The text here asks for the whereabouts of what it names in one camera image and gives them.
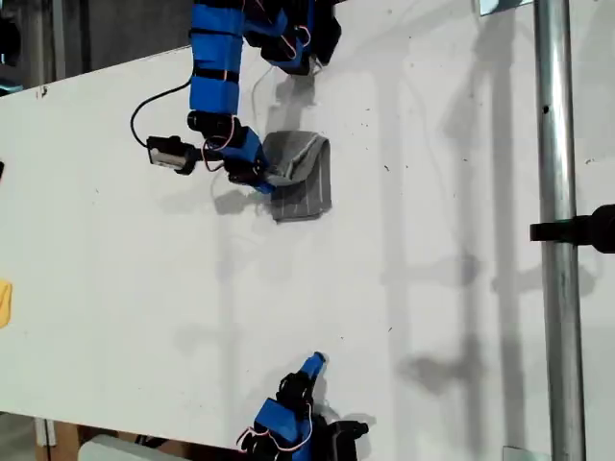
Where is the grey striped towel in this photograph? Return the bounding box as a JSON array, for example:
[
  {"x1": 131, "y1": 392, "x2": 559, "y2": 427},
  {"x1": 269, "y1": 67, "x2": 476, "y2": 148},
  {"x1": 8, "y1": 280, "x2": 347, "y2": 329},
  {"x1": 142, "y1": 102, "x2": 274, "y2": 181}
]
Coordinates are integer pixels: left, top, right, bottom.
[{"x1": 261, "y1": 129, "x2": 334, "y2": 225}]

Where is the wooden board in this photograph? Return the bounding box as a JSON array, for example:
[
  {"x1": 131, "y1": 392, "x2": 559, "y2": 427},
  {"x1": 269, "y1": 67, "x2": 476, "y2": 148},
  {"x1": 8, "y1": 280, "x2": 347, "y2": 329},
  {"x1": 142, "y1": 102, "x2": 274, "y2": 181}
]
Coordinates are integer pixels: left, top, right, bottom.
[{"x1": 33, "y1": 416, "x2": 82, "y2": 461}]

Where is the yellow object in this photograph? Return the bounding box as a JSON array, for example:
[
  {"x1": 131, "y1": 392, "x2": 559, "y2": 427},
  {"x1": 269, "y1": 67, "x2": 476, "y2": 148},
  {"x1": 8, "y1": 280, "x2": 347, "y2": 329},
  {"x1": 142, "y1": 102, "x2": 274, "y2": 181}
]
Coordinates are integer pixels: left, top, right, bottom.
[{"x1": 0, "y1": 278, "x2": 13, "y2": 330}]

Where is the black clamp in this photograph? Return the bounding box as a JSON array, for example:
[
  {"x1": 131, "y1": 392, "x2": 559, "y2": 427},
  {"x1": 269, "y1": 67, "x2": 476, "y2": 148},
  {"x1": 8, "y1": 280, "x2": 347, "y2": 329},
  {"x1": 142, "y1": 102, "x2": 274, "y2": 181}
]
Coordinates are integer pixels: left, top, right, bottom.
[{"x1": 529, "y1": 203, "x2": 615, "y2": 255}]

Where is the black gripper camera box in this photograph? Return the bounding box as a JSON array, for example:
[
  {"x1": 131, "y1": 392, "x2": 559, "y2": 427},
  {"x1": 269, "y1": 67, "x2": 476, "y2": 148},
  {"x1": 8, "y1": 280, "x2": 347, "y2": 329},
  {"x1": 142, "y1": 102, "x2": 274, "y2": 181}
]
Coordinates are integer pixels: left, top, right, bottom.
[
  {"x1": 145, "y1": 134, "x2": 199, "y2": 178},
  {"x1": 328, "y1": 419, "x2": 372, "y2": 461}
]

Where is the black camera cable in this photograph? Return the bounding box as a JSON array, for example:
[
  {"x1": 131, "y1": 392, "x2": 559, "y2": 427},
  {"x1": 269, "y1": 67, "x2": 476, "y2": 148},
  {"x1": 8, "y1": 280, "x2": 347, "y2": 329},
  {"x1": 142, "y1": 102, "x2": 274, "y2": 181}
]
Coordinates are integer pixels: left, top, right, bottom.
[{"x1": 130, "y1": 78, "x2": 193, "y2": 148}]

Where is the steel post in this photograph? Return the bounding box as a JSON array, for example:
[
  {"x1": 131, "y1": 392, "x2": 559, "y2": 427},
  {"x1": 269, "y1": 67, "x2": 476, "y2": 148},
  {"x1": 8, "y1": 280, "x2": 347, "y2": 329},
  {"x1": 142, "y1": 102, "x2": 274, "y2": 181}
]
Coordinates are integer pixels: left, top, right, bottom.
[{"x1": 531, "y1": 0, "x2": 588, "y2": 461}]

